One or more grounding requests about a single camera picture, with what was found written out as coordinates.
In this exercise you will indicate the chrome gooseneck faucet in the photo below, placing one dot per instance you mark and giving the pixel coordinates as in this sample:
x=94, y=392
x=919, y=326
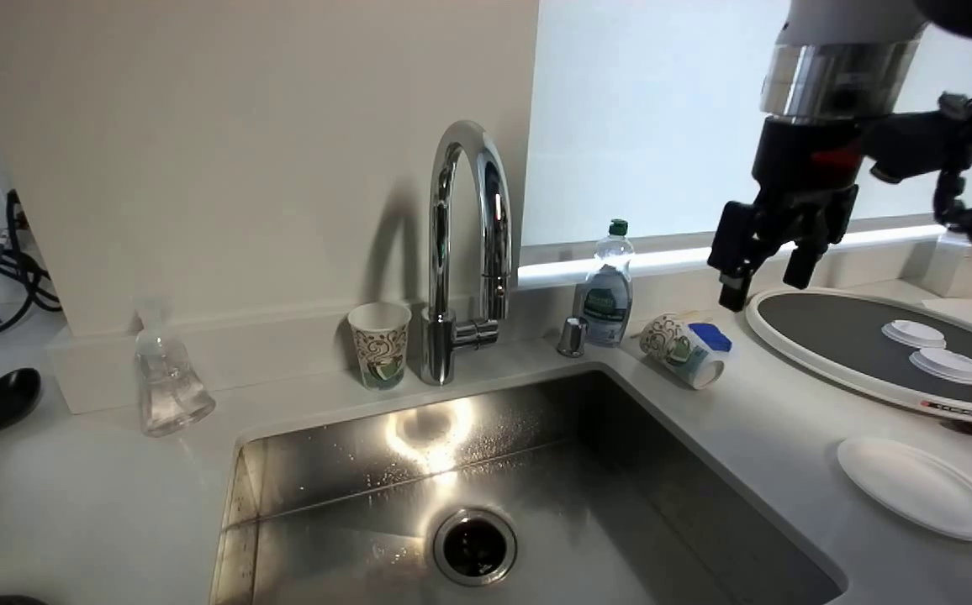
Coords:
x=438, y=223

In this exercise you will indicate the window with white blind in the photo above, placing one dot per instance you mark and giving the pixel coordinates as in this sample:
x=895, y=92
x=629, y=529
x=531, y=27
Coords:
x=664, y=111

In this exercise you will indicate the small white plate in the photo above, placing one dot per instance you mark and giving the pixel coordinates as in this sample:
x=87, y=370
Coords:
x=919, y=490

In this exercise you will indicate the white box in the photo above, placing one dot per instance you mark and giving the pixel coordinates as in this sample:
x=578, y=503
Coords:
x=938, y=262

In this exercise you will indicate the white plastic cup lid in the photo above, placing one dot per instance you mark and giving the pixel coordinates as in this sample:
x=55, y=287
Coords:
x=912, y=329
x=947, y=364

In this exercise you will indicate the blue sponge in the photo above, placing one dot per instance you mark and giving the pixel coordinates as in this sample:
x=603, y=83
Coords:
x=715, y=334

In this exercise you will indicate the round black white-rimmed tray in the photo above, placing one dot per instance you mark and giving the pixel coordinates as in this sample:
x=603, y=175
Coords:
x=831, y=338

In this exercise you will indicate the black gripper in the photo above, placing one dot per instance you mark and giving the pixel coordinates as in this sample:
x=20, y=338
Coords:
x=809, y=168

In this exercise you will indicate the patterned paper cup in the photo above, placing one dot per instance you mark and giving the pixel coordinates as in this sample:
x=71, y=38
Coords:
x=673, y=348
x=377, y=343

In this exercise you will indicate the round sink drain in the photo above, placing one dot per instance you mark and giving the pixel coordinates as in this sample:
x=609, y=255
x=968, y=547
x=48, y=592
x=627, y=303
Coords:
x=475, y=547

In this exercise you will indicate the green-capped plastic water bottle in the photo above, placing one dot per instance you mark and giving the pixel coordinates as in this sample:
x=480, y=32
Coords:
x=608, y=298

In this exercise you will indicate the stainless steel sink basin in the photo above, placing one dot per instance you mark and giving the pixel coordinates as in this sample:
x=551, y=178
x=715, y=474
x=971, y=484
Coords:
x=641, y=492

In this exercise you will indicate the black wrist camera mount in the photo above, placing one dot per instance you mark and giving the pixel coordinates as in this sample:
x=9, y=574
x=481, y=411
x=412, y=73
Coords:
x=924, y=139

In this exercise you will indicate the small chrome shaker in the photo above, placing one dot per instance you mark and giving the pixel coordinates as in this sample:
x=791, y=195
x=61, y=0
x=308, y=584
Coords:
x=570, y=338

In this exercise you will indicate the clear glass flask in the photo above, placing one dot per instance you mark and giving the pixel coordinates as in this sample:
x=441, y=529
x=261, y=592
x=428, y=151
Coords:
x=172, y=388

